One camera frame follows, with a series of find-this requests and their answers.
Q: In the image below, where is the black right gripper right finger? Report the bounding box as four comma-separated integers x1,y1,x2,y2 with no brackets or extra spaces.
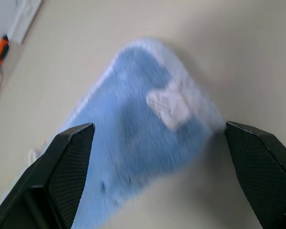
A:
225,121,286,229

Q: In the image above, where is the orange and black tool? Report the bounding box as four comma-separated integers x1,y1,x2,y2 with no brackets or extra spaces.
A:
0,34,10,72

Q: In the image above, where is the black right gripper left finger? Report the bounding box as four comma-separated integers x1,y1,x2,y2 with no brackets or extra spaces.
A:
0,123,96,229

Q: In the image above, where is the light blue towel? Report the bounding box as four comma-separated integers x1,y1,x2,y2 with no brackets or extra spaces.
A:
28,37,226,229

